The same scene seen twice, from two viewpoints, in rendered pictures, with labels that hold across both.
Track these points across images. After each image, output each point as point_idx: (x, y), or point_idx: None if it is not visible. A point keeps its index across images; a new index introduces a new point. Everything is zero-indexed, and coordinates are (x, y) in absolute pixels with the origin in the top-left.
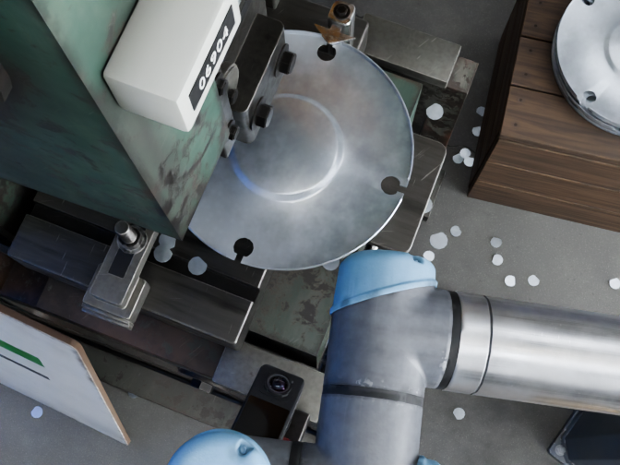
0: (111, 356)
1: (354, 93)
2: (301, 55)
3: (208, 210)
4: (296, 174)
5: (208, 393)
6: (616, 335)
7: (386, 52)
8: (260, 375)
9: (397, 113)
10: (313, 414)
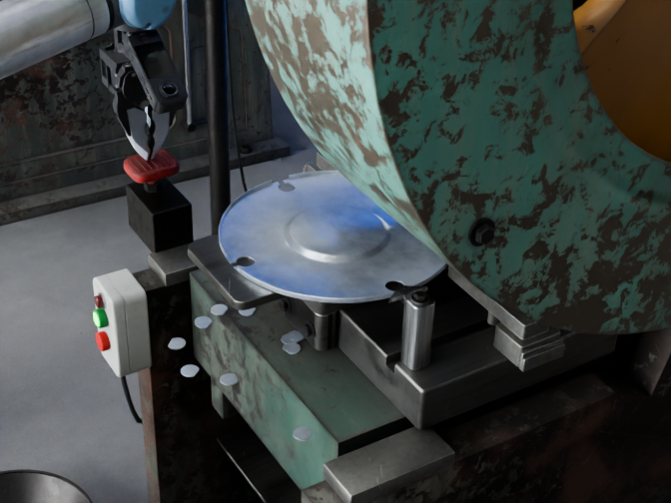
0: None
1: (340, 280)
2: (406, 272)
3: (332, 185)
4: (308, 223)
5: None
6: (2, 15)
7: (397, 441)
8: (183, 87)
9: (298, 291)
10: (155, 254)
